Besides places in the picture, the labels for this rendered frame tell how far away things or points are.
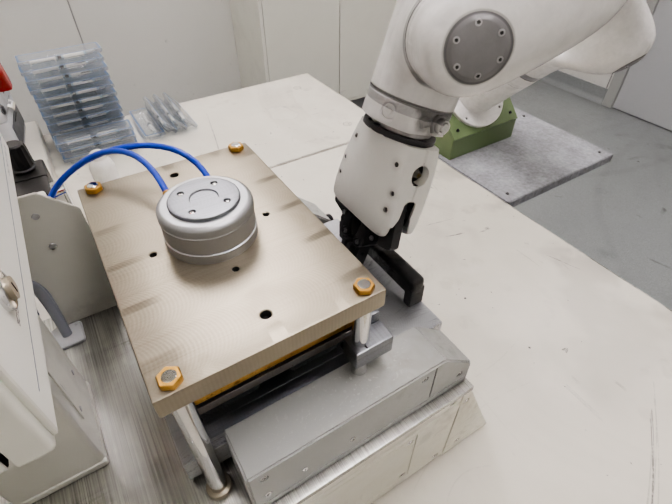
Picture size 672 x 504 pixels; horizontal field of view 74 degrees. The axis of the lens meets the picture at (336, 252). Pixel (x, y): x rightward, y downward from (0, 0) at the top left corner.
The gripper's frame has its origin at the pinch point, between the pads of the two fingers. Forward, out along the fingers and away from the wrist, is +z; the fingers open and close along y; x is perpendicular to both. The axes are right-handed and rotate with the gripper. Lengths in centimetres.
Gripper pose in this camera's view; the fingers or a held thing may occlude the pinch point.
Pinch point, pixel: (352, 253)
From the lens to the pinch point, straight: 51.9
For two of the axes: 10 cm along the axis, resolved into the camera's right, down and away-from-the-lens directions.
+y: -5.3, -5.7, 6.2
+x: -8.0, 0.9, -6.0
